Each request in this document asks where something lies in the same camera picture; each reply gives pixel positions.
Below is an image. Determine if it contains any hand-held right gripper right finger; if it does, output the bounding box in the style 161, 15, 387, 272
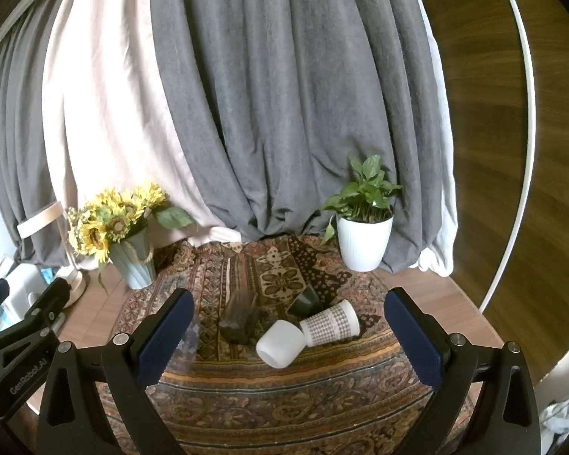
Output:
384, 287, 542, 455

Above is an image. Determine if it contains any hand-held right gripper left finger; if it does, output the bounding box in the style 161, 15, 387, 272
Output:
37, 288, 195, 455

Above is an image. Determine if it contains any clear glass cup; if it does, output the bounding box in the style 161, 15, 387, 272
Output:
172, 325, 201, 372

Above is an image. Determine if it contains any dark brown glass cup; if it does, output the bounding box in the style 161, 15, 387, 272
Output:
219, 289, 261, 345

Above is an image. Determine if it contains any white checked pattern cup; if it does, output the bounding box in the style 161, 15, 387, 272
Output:
300, 300, 360, 347

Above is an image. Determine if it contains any white frosted cup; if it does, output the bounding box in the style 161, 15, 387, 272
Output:
256, 320, 310, 369

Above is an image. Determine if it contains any dark green cup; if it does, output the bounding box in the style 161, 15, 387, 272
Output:
288, 284, 323, 318

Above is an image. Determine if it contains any white desk lamp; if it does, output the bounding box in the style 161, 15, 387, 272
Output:
16, 201, 87, 305

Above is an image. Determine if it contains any sunflower bouquet in blue pot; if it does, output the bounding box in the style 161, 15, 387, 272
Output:
68, 182, 196, 291

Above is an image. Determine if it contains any green plant in white pot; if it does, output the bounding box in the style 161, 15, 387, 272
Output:
319, 154, 404, 273

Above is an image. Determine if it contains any patterned brown tablecloth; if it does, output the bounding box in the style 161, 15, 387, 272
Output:
95, 234, 476, 455

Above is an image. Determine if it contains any narrow grey curtain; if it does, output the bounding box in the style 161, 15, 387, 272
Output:
0, 0, 83, 266

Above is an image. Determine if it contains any white curtain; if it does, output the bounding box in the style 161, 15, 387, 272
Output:
410, 0, 459, 276

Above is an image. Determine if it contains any crumpled white grey cloth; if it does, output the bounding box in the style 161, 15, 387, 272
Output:
538, 397, 569, 455

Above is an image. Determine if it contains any cream curtain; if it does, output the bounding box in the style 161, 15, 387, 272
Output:
42, 0, 247, 249

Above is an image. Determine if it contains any wide grey curtain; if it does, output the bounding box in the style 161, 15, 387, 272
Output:
149, 0, 445, 273

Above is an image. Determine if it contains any white hoop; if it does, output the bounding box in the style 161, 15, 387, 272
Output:
476, 0, 538, 312

